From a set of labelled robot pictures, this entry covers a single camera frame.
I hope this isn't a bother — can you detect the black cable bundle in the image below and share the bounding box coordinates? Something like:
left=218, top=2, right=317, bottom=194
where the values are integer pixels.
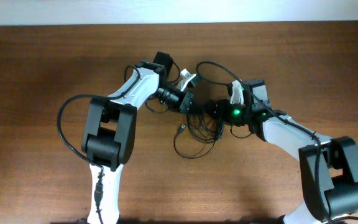
left=173, top=105, right=226, bottom=159

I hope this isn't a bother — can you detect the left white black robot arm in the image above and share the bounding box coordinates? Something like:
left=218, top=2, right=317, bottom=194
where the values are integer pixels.
left=81, top=52, right=196, bottom=223

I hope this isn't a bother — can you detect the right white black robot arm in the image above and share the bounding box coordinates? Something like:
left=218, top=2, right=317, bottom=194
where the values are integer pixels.
left=205, top=80, right=358, bottom=223

